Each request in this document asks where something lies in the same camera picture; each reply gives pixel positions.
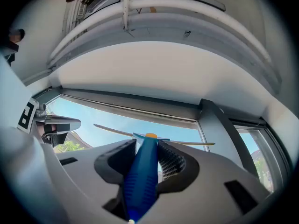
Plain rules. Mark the dark brown building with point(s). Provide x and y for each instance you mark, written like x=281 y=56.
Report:
x=79 y=141

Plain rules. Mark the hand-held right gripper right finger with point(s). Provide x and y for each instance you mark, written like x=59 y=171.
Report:
x=210 y=171

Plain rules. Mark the large window glass pane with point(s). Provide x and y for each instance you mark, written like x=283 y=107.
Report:
x=105 y=122

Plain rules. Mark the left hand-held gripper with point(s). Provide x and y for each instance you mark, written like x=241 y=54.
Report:
x=25 y=115

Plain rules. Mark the narrow side window pane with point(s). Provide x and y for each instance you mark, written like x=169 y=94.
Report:
x=261 y=153

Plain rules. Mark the white ceiling pipe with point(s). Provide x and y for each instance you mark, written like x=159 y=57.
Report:
x=175 y=2
x=175 y=17

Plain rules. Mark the metal pipe bracket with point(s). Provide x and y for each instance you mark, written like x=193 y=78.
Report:
x=126 y=8

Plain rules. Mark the blue squeegee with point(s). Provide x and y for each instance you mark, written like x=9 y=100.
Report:
x=142 y=171

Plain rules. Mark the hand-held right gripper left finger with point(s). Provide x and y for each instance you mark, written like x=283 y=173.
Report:
x=109 y=157

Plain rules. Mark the window with dark frame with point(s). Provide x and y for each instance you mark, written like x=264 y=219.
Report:
x=210 y=125

